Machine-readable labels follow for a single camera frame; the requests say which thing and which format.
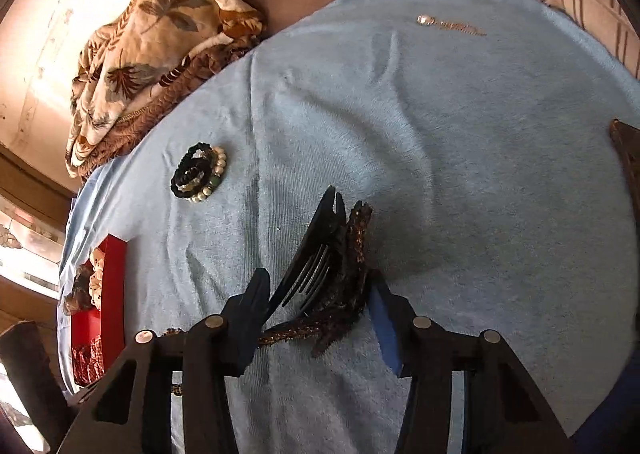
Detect red jewelry tray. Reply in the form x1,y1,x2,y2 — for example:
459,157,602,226
70,234,127,373

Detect dark brown hair clip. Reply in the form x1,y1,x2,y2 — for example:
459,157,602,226
608,118,640,222

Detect floral leaf-print quilt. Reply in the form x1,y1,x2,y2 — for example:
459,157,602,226
64,0,265,178

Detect black and pearl bead bracelets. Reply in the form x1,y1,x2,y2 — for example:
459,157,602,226
169,141,228,204

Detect white polka-dot hair bow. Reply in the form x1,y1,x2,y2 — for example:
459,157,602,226
89,248,105,310

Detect black brown hair comb clip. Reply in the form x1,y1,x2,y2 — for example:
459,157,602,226
258,186,372,358

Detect grey organza scrunchie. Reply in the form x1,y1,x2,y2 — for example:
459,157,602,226
62,264,93,316

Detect red polka-dot scrunchie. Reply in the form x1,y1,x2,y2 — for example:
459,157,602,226
72,336,104,387

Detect gold pendant necklace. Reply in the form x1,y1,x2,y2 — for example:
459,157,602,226
415,13,487,38

